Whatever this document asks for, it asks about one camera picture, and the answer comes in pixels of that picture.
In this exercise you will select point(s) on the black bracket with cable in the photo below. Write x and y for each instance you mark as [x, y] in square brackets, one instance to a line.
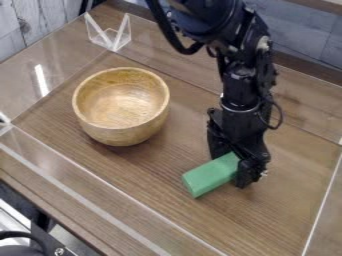
[42, 244]

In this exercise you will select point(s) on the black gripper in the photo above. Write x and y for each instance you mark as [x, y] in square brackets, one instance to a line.
[236, 130]

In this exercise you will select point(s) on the wooden bowl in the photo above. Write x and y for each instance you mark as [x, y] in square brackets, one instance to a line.
[122, 105]

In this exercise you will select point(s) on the green rectangular block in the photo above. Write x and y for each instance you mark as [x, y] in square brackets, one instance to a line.
[205, 178]

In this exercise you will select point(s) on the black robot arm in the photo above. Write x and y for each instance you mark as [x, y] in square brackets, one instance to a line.
[232, 32]

